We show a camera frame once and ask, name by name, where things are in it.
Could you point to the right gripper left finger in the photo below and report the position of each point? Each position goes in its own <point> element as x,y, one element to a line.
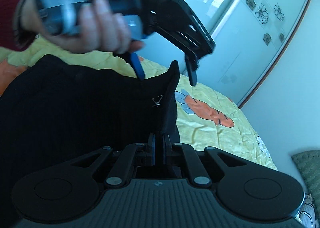
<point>150,150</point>

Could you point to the person's left hand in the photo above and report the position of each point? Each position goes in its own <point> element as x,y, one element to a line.
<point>100,29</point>

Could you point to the red sleeved left forearm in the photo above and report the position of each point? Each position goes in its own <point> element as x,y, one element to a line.
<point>13,36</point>

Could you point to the black pants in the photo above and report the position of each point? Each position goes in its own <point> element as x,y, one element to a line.
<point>54,112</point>

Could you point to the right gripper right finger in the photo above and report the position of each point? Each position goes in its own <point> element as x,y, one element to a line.
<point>167,149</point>

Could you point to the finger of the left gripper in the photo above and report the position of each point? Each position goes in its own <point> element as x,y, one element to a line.
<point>192,64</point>
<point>133,60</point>

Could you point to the green quilted headboard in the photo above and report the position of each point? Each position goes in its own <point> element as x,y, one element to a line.
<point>307,163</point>

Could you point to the yellow carrot print quilt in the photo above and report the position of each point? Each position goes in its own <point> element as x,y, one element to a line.
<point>205,117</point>

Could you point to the white floral wardrobe door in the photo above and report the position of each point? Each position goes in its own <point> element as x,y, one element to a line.
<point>249,36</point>

